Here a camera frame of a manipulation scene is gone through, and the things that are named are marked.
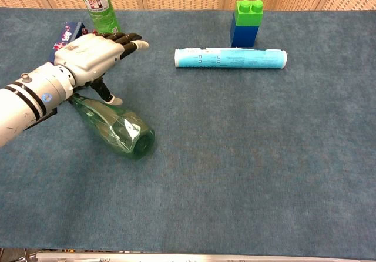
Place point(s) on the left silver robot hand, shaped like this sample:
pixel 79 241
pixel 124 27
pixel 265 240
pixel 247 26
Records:
pixel 88 56

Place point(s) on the green transparent spray bottle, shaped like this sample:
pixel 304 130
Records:
pixel 126 132

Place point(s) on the dark blue printed box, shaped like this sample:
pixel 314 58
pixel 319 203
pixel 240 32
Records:
pixel 69 33

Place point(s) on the green cylindrical can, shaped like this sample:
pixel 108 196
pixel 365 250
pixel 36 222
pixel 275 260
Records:
pixel 101 9

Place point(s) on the light blue rolled tube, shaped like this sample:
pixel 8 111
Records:
pixel 229 58

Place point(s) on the blue felt table cloth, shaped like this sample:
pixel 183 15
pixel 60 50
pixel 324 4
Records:
pixel 205 156

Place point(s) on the blue toy brick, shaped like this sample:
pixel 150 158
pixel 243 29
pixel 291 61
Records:
pixel 243 36

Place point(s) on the green toy brick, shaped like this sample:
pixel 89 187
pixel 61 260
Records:
pixel 249 16

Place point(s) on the aluminium table rail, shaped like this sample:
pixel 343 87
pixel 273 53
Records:
pixel 176 257

